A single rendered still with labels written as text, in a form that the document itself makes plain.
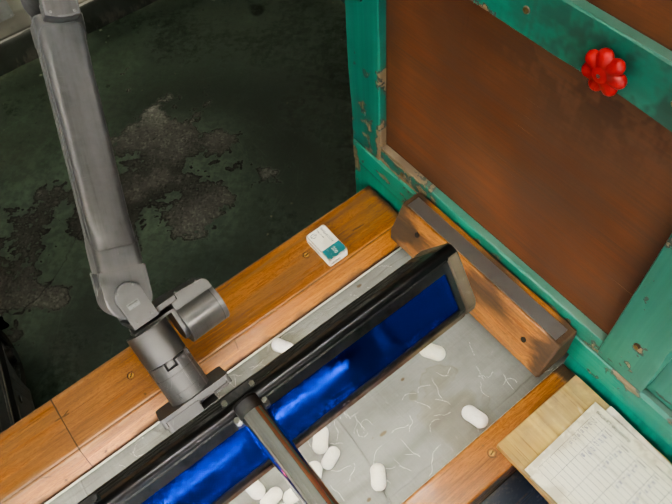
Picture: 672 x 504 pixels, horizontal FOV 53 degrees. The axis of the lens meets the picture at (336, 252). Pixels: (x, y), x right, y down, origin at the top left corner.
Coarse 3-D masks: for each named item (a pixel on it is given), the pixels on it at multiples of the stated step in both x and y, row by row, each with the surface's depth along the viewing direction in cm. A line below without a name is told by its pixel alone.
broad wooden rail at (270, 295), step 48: (288, 240) 107; (384, 240) 107; (240, 288) 103; (288, 288) 102; (336, 288) 104; (240, 336) 98; (96, 384) 95; (144, 384) 95; (48, 432) 92; (96, 432) 92; (0, 480) 89; (48, 480) 89
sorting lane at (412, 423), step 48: (288, 336) 100; (480, 336) 98; (384, 384) 95; (432, 384) 95; (480, 384) 94; (528, 384) 94; (144, 432) 94; (336, 432) 92; (384, 432) 92; (432, 432) 91; (480, 432) 91; (96, 480) 91; (336, 480) 89
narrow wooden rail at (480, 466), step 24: (552, 384) 91; (528, 408) 90; (504, 432) 88; (456, 456) 87; (480, 456) 87; (504, 456) 86; (432, 480) 85; (456, 480) 85; (480, 480) 85; (504, 480) 93
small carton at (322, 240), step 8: (312, 232) 105; (320, 232) 105; (328, 232) 105; (312, 240) 104; (320, 240) 104; (328, 240) 104; (336, 240) 104; (320, 248) 103; (328, 248) 103; (336, 248) 103; (344, 248) 103; (320, 256) 105; (328, 256) 102; (336, 256) 102; (344, 256) 104; (328, 264) 104
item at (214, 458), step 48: (384, 288) 62; (432, 288) 63; (336, 336) 59; (384, 336) 62; (432, 336) 64; (240, 384) 62; (288, 384) 57; (336, 384) 60; (192, 432) 55; (240, 432) 56; (288, 432) 59; (144, 480) 53; (192, 480) 55; (240, 480) 58
